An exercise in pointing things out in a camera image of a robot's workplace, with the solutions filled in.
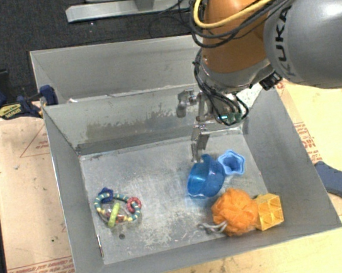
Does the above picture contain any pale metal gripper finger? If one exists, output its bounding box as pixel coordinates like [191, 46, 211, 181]
[187, 126, 207, 164]
[195, 129, 215, 162]

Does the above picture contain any blue star-shaped cup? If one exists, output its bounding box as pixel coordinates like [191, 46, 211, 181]
[217, 147, 248, 179]

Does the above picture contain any blue plastic cup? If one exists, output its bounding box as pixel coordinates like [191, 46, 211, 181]
[182, 151, 230, 202]

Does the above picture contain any grey metal bin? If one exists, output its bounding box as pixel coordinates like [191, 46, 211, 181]
[29, 9, 342, 273]

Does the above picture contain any orange mesh bath sponge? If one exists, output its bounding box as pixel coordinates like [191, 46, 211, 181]
[192, 184, 263, 242]

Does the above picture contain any yellow cube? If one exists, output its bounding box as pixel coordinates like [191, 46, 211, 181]
[251, 191, 286, 233]

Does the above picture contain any brown cardboard board, red print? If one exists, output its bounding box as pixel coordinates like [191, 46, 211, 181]
[0, 56, 342, 273]

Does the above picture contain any black cylinder on white bracket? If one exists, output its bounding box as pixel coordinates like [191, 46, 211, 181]
[232, 70, 287, 111]

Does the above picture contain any multicoloured ring rattle toy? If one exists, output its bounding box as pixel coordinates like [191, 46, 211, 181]
[91, 182, 145, 231]

